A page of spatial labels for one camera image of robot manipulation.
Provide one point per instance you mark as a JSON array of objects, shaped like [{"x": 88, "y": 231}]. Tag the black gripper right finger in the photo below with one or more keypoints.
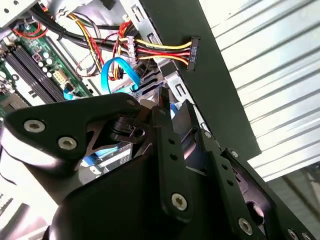
[{"x": 225, "y": 180}]

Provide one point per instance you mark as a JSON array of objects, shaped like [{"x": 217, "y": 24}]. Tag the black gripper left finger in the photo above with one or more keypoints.
[{"x": 50, "y": 125}]

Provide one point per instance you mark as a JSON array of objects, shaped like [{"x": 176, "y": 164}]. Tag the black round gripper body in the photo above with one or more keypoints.
[{"x": 112, "y": 212}]

